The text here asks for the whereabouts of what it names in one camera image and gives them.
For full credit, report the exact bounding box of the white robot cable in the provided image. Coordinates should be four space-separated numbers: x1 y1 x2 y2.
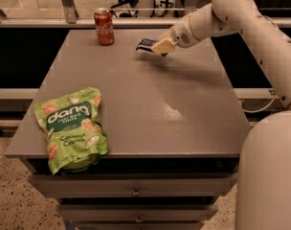
241 94 278 114

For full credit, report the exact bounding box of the red coke can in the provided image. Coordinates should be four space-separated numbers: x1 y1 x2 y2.
94 8 115 46

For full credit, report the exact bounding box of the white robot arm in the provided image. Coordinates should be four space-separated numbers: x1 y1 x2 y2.
151 0 291 230

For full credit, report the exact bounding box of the metal glass railing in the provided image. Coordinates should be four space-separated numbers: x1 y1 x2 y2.
0 0 291 29

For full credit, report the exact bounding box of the grey drawer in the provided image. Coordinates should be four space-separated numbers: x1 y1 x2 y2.
30 173 236 198
57 205 217 223

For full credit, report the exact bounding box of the grey drawer cabinet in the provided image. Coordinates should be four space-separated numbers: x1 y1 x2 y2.
6 29 250 230

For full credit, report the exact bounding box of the green dang chips bag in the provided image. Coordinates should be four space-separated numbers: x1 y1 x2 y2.
34 87 109 175

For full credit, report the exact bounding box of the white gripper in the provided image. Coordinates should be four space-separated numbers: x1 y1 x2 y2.
150 15 199 55

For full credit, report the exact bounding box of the blue rxbar blueberry bar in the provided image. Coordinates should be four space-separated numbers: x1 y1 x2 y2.
136 38 156 53

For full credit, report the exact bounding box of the top grey drawer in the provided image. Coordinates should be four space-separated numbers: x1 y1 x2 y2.
30 173 236 198

